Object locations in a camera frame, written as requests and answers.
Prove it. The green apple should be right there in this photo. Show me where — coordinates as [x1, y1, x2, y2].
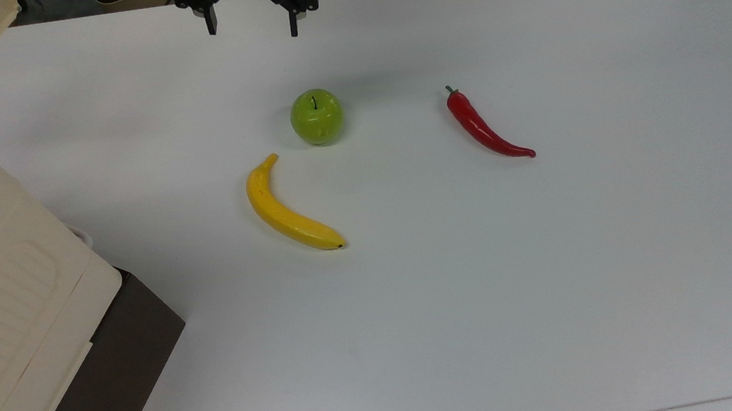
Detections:
[287, 85, 347, 149]

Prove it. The yellow banana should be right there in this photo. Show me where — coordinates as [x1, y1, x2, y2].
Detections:
[242, 146, 347, 260]

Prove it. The red chili pepper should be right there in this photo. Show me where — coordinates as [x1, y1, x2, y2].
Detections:
[444, 76, 538, 168]

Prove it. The dark brown drawer box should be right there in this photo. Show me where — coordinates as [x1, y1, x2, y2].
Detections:
[0, 261, 197, 411]

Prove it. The white drawer handle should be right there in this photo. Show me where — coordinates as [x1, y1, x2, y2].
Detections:
[67, 222, 95, 251]

